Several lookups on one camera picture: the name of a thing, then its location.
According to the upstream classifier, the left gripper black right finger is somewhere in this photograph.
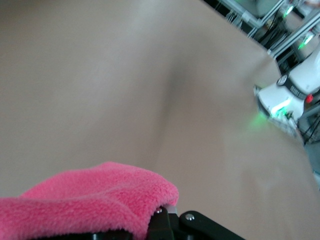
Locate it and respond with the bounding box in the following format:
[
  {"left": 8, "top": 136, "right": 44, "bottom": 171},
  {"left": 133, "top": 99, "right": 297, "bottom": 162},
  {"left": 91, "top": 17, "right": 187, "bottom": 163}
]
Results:
[{"left": 146, "top": 206, "right": 247, "bottom": 240}]

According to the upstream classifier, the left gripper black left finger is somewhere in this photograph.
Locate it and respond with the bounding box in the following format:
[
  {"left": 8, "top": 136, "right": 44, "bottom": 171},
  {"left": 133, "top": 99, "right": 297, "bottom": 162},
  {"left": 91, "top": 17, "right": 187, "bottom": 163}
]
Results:
[{"left": 91, "top": 232, "right": 135, "bottom": 240}]

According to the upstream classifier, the pink and grey towel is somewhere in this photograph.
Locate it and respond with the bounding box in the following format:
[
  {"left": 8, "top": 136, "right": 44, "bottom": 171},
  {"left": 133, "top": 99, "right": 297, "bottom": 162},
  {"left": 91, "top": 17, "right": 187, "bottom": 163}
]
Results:
[{"left": 0, "top": 161, "right": 180, "bottom": 240}]

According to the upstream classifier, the aluminium profile frame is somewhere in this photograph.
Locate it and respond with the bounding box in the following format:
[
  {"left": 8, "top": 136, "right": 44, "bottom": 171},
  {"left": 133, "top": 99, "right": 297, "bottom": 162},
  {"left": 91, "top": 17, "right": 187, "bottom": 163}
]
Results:
[{"left": 202, "top": 0, "right": 320, "bottom": 63}]

